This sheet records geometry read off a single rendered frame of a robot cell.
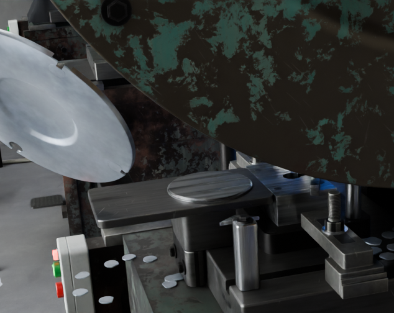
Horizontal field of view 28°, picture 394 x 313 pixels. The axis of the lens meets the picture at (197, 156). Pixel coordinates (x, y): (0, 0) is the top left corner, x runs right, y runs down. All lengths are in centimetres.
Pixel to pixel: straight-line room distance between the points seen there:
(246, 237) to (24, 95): 34
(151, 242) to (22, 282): 148
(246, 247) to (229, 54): 41
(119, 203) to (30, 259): 184
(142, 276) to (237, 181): 21
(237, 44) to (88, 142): 45
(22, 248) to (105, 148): 205
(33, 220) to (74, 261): 193
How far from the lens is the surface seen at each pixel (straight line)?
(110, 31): 59
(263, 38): 61
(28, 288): 271
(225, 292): 104
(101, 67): 266
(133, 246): 130
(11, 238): 315
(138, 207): 109
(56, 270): 140
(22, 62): 96
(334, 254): 101
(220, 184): 114
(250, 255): 98
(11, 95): 105
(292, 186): 113
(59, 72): 93
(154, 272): 120
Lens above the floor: 116
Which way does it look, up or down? 17 degrees down
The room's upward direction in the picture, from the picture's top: 4 degrees counter-clockwise
